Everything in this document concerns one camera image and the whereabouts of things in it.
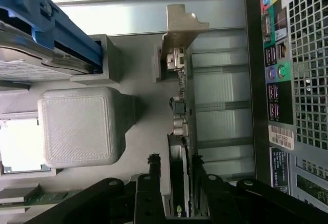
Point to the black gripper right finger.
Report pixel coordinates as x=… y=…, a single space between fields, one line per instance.
x=217 y=201

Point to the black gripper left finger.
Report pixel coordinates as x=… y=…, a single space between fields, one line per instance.
x=143 y=198

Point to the dark blue label sticker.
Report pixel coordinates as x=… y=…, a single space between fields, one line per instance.
x=279 y=170

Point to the white barcode sticker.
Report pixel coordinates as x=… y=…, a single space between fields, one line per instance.
x=281 y=137

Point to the green RAM stick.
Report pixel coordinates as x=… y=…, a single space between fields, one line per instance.
x=46 y=198

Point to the grey 3D-printed parts rack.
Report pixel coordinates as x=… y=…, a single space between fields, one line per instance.
x=77 y=126

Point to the CPU chip with silver lid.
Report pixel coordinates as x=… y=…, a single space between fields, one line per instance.
x=18 y=144

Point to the desktop computer rear panel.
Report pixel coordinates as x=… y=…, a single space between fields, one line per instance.
x=307 y=80

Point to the hard disk with blue caddy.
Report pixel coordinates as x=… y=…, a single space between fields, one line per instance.
x=64 y=37

